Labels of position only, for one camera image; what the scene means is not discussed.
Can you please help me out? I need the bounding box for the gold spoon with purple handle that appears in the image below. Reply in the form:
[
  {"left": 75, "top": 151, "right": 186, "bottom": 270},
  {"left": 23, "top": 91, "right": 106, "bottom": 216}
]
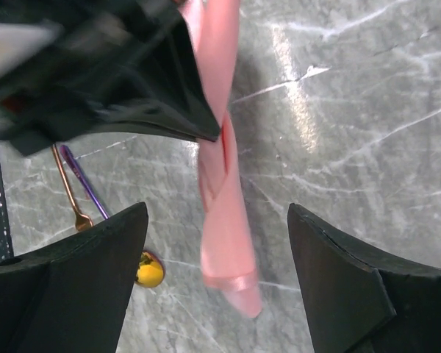
[{"left": 60, "top": 144, "right": 166, "bottom": 288}]

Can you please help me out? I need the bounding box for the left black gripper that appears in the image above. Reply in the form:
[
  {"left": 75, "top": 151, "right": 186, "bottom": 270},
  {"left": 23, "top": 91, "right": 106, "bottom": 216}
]
[{"left": 0, "top": 0, "right": 181, "bottom": 157}]

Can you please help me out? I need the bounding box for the pink satin napkin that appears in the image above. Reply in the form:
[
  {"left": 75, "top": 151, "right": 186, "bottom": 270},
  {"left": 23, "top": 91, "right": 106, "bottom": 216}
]
[{"left": 181, "top": 0, "right": 262, "bottom": 318}]

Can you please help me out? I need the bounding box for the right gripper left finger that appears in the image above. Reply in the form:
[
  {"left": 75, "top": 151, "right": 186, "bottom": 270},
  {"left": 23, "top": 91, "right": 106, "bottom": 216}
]
[{"left": 0, "top": 202, "right": 148, "bottom": 352}]

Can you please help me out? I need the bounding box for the rose gold fork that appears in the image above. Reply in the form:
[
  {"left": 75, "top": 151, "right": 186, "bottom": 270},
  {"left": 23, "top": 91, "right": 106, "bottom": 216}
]
[{"left": 51, "top": 144, "right": 93, "bottom": 232}]

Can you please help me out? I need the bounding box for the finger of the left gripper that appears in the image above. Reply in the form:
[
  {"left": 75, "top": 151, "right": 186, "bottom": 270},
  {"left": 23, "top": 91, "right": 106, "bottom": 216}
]
[{"left": 96, "top": 14, "right": 221, "bottom": 141}]

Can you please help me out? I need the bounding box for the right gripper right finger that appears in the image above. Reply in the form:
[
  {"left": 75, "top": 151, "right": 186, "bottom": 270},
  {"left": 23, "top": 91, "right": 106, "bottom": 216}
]
[{"left": 287, "top": 204, "right": 441, "bottom": 353}]

